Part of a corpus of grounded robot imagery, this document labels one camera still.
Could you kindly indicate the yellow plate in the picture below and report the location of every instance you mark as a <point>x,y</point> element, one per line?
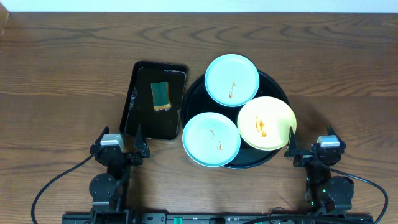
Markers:
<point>265,123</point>

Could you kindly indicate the black rectangular water tray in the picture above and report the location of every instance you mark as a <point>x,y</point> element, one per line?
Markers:
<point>139,108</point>

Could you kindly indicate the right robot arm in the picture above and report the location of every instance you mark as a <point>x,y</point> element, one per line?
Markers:
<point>328,195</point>

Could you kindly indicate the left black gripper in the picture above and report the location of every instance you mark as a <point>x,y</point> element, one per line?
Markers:
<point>125,157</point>

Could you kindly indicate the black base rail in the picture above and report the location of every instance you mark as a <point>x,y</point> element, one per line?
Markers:
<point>162,218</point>

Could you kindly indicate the light blue plate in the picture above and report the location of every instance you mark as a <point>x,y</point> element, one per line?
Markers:
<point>211,139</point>
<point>232,80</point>

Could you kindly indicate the green and yellow sponge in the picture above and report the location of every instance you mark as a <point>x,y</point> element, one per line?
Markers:
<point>160,94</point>

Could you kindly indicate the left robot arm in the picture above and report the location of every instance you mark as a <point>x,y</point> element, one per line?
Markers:
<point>109,189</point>

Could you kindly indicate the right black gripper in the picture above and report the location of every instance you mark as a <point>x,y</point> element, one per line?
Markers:
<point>305,156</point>

